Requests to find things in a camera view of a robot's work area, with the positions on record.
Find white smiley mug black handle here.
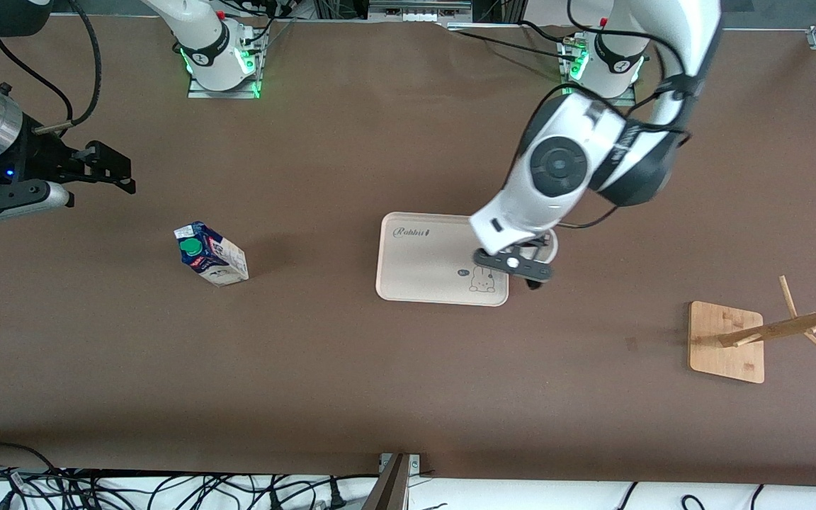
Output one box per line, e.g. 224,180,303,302
521,227,560,290

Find blue white milk carton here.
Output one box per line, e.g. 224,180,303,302
173,221,249,288

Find wooden cup rack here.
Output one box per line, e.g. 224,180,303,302
688,275,816,385

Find cream rabbit print tray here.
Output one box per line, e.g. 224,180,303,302
375,211,510,307

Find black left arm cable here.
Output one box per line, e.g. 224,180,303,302
557,0,708,232

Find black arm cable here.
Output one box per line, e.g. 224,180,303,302
0,0,104,137
557,0,708,232

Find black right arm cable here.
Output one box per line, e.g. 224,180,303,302
0,0,104,137

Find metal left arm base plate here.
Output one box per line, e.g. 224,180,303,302
559,35,638,107

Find black cable on table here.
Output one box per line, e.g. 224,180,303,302
443,23,579,63

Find black cable cluster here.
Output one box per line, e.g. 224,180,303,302
234,0,297,43

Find small metal bracket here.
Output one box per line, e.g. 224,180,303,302
380,453,421,474

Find metal post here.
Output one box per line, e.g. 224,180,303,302
364,453,409,510

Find thick black looped cable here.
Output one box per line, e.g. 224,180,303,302
0,443,65,510

